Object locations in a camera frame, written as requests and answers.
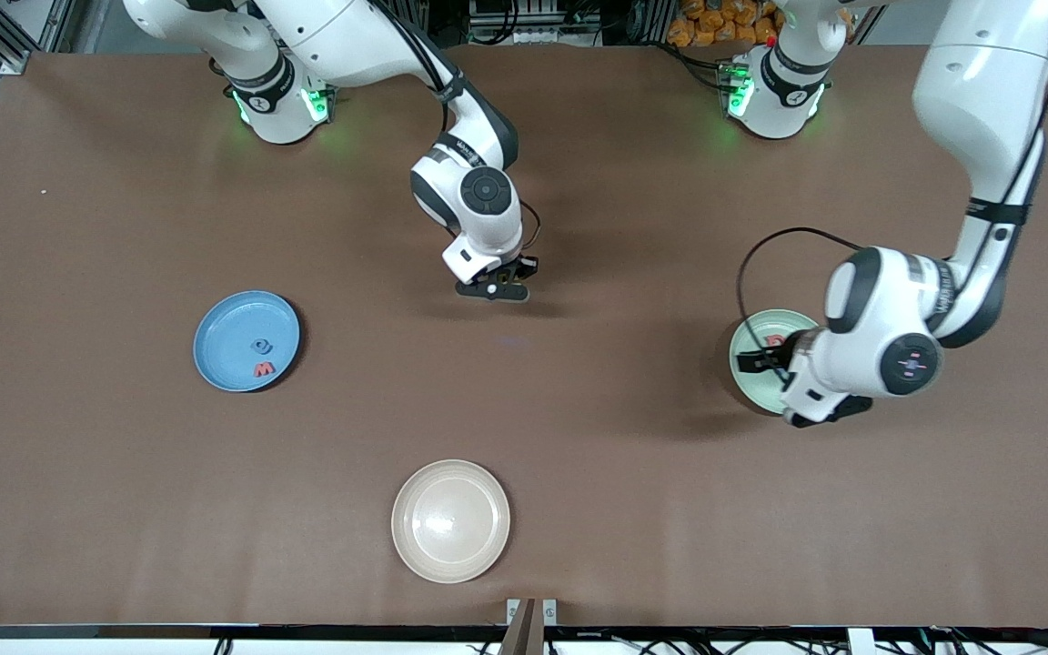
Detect blue plate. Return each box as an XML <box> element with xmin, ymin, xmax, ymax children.
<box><xmin>193</xmin><ymin>290</ymin><xmax>302</xmax><ymax>393</ymax></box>

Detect metal bracket at table edge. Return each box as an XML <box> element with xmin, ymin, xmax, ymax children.
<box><xmin>506</xmin><ymin>598</ymin><xmax>559</xmax><ymax>655</ymax></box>

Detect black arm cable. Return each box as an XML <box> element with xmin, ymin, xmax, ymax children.
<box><xmin>369</xmin><ymin>0</ymin><xmax>543</xmax><ymax>260</ymax></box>
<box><xmin>736</xmin><ymin>0</ymin><xmax>1048</xmax><ymax>328</ymax></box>

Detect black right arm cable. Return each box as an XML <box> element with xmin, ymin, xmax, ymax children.
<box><xmin>369</xmin><ymin>0</ymin><xmax>543</xmax><ymax>260</ymax></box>

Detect equipment rack with cables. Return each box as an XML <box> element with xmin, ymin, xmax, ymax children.
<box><xmin>468</xmin><ymin>0</ymin><xmax>602</xmax><ymax>46</ymax></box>

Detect beige plate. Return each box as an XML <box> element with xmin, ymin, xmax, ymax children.
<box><xmin>391</xmin><ymin>459</ymin><xmax>511</xmax><ymax>584</ymax></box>

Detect light green plate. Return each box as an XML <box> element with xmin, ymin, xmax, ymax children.
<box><xmin>729</xmin><ymin>309</ymin><xmax>821</xmax><ymax>415</ymax></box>

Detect white power strip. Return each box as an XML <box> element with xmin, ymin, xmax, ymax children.
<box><xmin>304</xmin><ymin>3</ymin><xmax>358</xmax><ymax>34</ymax></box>

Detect orange snack bags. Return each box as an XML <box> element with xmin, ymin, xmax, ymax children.
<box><xmin>667</xmin><ymin>0</ymin><xmax>784</xmax><ymax>48</ymax></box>

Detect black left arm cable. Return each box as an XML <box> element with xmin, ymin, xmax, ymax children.
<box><xmin>736</xmin><ymin>0</ymin><xmax>1048</xmax><ymax>328</ymax></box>

